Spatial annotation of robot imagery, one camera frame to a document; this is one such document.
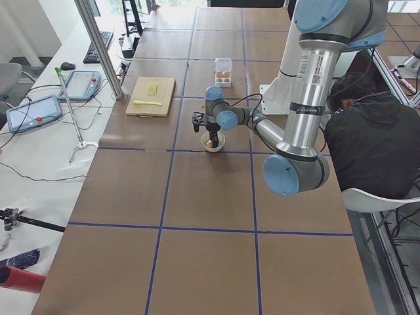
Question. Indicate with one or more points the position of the teach pendant tablet near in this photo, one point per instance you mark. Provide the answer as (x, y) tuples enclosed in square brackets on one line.
[(33, 114)]

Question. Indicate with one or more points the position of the white bowl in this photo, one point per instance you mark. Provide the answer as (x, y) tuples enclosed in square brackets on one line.
[(205, 138)]

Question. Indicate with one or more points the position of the teach pendant tablet far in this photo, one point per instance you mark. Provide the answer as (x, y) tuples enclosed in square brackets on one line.
[(81, 85)]

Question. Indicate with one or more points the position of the red cylinder bottle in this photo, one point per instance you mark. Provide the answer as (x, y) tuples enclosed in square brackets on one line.
[(21, 280)]

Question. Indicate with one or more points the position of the wooden cutting board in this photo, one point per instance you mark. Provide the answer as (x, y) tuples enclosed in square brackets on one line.
[(163, 95)]

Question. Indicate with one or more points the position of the clear plastic egg carton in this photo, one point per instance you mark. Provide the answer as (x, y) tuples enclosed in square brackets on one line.
[(223, 72)]

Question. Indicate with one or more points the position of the aluminium frame post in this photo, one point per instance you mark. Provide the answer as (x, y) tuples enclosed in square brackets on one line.
[(88, 18)]

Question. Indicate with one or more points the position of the person in black jacket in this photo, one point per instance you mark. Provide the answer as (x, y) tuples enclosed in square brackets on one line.
[(372, 138)]

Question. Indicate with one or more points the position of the black computer mouse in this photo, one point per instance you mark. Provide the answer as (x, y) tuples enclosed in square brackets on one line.
[(67, 66)]

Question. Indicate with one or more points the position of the grabber stick green tip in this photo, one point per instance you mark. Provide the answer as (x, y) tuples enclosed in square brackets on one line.
[(81, 142)]

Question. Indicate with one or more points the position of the yellow plastic knife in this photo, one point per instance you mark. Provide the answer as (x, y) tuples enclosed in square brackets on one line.
[(152, 103)]

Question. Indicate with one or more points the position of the white chair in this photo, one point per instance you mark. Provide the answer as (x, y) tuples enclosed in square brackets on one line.
[(361, 201)]

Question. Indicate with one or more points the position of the yellow lemon slices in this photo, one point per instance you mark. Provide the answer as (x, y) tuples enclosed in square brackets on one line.
[(152, 87)]

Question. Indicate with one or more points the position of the teach pendant tablet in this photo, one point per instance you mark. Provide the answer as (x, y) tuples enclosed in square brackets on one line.
[(81, 85), (33, 114)]

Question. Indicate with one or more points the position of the blue patterned cloth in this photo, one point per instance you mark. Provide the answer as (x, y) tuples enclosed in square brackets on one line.
[(23, 260)]

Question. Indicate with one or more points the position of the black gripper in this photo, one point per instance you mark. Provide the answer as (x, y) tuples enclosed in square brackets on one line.
[(212, 126)]

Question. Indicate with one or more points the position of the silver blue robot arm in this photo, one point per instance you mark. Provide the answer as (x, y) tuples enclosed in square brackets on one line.
[(323, 30)]

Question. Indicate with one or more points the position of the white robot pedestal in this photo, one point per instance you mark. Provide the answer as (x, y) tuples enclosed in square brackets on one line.
[(276, 97)]

